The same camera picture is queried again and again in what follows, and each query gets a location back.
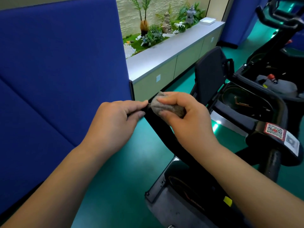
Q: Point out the green moss mat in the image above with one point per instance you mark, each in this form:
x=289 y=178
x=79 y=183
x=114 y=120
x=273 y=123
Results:
x=135 y=42

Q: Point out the person's left forearm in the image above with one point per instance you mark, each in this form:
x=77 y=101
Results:
x=52 y=189

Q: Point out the long cabinet with grey top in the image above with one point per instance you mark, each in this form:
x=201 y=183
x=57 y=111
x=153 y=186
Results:
x=154 y=56

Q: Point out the black tablet holder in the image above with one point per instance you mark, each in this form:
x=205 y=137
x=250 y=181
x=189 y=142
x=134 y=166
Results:
x=209 y=73

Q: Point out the small dark green shrub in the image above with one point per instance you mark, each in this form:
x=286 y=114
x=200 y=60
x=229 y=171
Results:
x=182 y=28

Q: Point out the grey cleaning cloth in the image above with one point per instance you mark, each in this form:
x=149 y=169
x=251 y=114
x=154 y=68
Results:
x=156 y=106

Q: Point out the large bushy fern plant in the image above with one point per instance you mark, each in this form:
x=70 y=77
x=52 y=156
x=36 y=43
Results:
x=199 y=11

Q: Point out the white plastic tray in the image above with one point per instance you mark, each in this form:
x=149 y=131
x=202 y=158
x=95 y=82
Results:
x=207 y=20

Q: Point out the grey stone pagoda lantern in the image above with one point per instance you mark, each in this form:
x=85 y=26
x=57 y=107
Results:
x=190 y=15

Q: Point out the slim green fern plant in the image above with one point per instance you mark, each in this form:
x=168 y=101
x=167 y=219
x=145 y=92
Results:
x=159 y=16

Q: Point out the blue hotel banner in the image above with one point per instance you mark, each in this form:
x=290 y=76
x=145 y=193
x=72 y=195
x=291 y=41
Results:
x=299 y=40

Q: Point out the person's left hand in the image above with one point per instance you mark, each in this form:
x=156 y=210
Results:
x=111 y=128

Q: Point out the tall thin stemmed fern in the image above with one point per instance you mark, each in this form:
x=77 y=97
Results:
x=144 y=26

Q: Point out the blue wall pad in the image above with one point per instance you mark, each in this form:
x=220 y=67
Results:
x=240 y=21
x=59 y=68

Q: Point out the patch of white pebbles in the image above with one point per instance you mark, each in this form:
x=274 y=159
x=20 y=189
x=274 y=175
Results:
x=169 y=35
x=180 y=24
x=128 y=51

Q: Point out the grey stacked rock ornament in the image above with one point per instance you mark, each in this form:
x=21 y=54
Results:
x=166 y=24

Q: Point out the person's right hand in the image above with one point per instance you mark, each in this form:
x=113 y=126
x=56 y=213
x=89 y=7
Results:
x=194 y=128

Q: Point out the variegated leaf plant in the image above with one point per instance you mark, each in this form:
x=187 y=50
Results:
x=153 y=35

